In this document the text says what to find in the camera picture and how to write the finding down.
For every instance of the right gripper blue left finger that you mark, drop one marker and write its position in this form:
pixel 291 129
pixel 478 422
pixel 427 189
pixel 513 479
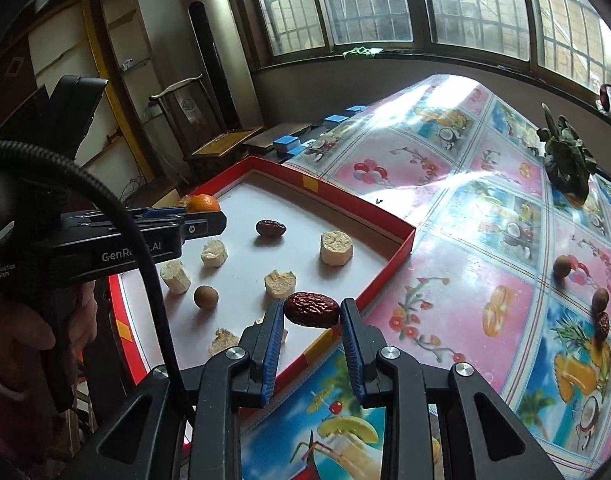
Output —
pixel 254 377

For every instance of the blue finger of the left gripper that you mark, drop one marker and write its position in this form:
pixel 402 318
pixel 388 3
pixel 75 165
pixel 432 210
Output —
pixel 155 213
pixel 165 237

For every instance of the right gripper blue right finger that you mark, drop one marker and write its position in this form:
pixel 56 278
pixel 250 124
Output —
pixel 362 344

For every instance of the small orange tangerine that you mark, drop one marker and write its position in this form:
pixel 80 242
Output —
pixel 202 203

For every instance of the beige cake chunk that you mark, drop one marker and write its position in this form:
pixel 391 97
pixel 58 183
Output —
pixel 174 275
pixel 336 248
pixel 280 284
pixel 214 254

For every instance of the beige hexagonal cake piece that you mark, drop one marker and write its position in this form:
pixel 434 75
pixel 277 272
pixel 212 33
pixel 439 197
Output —
pixel 225 339

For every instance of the dark red jujube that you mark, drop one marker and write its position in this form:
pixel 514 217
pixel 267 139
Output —
pixel 311 310
pixel 270 228
pixel 602 326

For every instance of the brown longan fruit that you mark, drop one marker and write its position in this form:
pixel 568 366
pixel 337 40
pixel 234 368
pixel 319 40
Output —
pixel 600 301
pixel 562 267
pixel 206 297

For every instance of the person's left hand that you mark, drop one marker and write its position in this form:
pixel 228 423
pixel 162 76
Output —
pixel 20 324

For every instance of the wooden chair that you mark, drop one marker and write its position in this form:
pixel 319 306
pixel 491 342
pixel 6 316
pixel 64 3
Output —
pixel 207 143

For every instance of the red cardboard box tray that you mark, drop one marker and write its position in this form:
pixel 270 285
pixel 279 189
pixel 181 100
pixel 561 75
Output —
pixel 257 189

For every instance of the wooden stool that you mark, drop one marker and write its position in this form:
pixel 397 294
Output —
pixel 263 142

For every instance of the blue and white box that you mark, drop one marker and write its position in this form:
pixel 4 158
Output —
pixel 285 144
pixel 335 120

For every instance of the colourful fruit print tablecloth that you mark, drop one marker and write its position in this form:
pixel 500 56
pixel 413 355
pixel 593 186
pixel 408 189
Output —
pixel 466 169

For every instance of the silver standing air conditioner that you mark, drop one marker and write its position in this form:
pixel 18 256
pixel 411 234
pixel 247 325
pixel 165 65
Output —
pixel 224 64

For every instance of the green cloth on sill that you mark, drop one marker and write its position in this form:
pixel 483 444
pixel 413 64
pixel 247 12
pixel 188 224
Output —
pixel 362 52

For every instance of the dark green leafy vegetable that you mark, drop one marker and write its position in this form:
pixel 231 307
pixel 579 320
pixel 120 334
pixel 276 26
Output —
pixel 567 161

